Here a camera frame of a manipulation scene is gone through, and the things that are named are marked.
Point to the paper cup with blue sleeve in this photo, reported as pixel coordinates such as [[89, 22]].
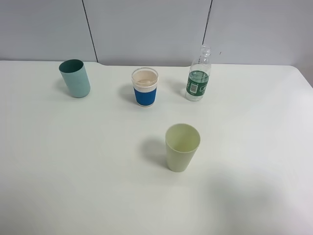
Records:
[[145, 81]]

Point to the clear water bottle green label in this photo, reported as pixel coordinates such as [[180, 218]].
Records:
[[199, 74]]

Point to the pale green plastic cup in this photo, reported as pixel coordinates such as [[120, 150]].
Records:
[[182, 141]]

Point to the teal plastic cup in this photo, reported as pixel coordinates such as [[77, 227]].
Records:
[[75, 77]]

